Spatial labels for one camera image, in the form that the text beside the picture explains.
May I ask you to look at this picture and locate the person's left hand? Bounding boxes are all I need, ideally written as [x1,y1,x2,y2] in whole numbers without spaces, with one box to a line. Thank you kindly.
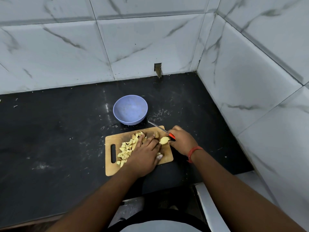
[124,134,164,178]

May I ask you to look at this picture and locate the person's right hand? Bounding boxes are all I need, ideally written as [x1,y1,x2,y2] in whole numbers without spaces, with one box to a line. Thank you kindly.
[168,126,199,157]

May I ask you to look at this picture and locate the red-handled kitchen knife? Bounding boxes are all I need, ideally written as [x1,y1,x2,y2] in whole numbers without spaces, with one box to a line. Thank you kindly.
[147,121,176,142]

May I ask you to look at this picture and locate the person's left forearm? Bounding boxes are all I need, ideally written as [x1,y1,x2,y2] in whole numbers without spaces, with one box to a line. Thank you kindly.
[45,166,143,232]

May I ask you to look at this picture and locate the person's right forearm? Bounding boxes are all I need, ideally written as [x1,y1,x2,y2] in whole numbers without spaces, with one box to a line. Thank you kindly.
[190,148,307,232]

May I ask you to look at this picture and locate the pile of diced potato cubes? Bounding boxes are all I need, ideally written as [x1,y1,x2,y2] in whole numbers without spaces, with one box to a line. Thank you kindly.
[116,131,145,168]

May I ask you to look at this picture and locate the red thread wristband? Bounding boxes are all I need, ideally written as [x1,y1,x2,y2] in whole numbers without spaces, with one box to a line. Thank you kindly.
[187,146,204,164]

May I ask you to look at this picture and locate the wooden cutting board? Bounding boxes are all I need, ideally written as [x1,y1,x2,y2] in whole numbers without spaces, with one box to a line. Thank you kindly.
[105,126,174,177]

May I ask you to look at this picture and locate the light blue bowl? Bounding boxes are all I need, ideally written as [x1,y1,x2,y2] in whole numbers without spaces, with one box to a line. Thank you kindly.
[113,95,148,126]

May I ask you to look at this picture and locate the white plastic chair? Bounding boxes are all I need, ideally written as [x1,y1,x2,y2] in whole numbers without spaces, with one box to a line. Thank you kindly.
[108,182,231,232]

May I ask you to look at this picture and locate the person's light grey shirt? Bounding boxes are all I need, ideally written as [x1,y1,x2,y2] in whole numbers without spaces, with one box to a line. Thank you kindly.
[120,220,204,232]

